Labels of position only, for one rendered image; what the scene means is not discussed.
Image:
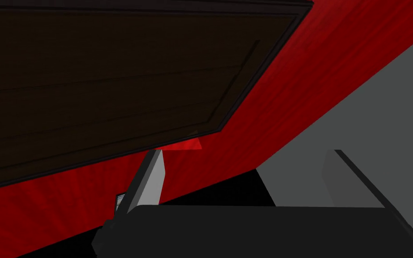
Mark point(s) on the dark brown door leaf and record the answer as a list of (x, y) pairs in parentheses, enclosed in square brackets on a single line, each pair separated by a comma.
[(113, 79)]

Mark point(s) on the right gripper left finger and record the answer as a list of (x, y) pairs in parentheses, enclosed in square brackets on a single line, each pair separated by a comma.
[(149, 182)]

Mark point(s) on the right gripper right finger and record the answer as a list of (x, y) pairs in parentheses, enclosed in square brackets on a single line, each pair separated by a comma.
[(350, 182)]

